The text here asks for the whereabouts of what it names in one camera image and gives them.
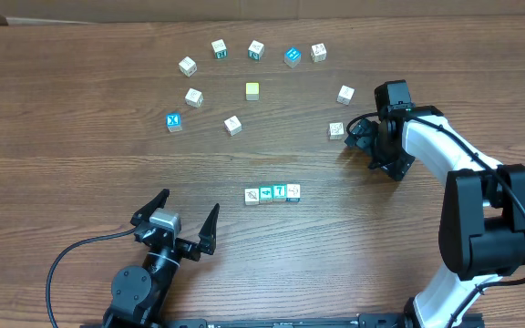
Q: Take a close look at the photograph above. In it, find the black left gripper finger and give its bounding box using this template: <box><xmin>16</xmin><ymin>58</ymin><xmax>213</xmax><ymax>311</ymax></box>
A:
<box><xmin>130</xmin><ymin>189</ymin><xmax>170</xmax><ymax>226</ymax></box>
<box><xmin>199</xmin><ymin>203</ymin><xmax>220</xmax><ymax>255</ymax></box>

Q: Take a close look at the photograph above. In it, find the leaf drawing wooden block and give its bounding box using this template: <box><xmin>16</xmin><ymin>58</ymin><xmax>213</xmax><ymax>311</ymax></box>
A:
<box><xmin>244</xmin><ymin>188</ymin><xmax>260</xmax><ymax>206</ymax></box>

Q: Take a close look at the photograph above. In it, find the green 4 wooden block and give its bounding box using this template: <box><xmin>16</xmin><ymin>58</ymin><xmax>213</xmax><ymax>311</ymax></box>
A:
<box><xmin>259</xmin><ymin>186</ymin><xmax>273</xmax><ymax>204</ymax></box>

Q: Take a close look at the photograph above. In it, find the green 7 wooden block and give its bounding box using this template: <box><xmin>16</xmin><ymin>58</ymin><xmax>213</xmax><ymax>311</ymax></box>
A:
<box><xmin>272</xmin><ymin>184</ymin><xmax>286</xmax><ymax>202</ymax></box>

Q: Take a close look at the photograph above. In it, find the wooden block blue side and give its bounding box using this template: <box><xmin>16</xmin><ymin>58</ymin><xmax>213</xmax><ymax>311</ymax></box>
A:
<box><xmin>286</xmin><ymin>184</ymin><xmax>301</xmax><ymax>202</ymax></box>

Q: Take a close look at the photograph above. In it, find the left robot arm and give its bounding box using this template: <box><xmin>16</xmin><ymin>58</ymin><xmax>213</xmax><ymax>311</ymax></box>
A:
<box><xmin>101</xmin><ymin>189</ymin><xmax>220</xmax><ymax>327</ymax></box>

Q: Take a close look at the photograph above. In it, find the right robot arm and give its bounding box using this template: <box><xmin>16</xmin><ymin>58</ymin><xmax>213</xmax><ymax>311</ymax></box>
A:
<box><xmin>345</xmin><ymin>80</ymin><xmax>525</xmax><ymax>328</ymax></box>

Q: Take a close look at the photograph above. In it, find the wooden block lower right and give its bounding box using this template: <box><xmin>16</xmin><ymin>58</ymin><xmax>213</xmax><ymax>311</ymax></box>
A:
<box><xmin>328</xmin><ymin>122</ymin><xmax>345</xmax><ymax>140</ymax></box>

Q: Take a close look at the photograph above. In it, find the wooden block far right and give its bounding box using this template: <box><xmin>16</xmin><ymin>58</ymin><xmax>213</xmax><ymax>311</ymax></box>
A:
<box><xmin>336</xmin><ymin>86</ymin><xmax>355</xmax><ymax>106</ymax></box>

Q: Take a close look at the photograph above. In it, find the blue X wooden block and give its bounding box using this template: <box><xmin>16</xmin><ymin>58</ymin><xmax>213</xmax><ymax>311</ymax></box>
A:
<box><xmin>166</xmin><ymin>113</ymin><xmax>182</xmax><ymax>132</ymax></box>

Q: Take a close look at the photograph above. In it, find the wooden block drawing top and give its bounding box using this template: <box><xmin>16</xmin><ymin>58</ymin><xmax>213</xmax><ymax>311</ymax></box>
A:
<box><xmin>311</xmin><ymin>43</ymin><xmax>327</xmax><ymax>63</ymax></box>

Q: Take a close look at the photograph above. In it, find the wooden block red drawing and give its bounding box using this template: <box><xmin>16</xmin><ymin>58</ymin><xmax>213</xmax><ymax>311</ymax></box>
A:
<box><xmin>224</xmin><ymin>116</ymin><xmax>242</xmax><ymax>136</ymax></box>

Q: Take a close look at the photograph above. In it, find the blue top wooden block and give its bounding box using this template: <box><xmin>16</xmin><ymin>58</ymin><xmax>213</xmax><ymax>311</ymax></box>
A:
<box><xmin>284</xmin><ymin>47</ymin><xmax>302</xmax><ymax>68</ymax></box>

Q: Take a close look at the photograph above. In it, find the wooden block left middle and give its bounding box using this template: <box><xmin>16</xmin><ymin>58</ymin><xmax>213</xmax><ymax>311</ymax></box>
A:
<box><xmin>185</xmin><ymin>88</ymin><xmax>203</xmax><ymax>108</ymax></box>

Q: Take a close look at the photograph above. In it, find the yellow top wooden block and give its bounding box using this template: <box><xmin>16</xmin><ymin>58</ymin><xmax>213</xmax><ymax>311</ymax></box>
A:
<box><xmin>245</xmin><ymin>82</ymin><xmax>260</xmax><ymax>101</ymax></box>

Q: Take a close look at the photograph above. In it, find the plain wooden block far left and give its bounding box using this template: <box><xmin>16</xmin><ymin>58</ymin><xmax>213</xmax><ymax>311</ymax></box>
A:
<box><xmin>179</xmin><ymin>56</ymin><xmax>197</xmax><ymax>77</ymax></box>

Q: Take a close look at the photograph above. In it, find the wooden block teal letter side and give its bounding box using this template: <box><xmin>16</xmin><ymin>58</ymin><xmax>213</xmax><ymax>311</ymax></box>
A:
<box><xmin>248</xmin><ymin>40</ymin><xmax>264</xmax><ymax>61</ymax></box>

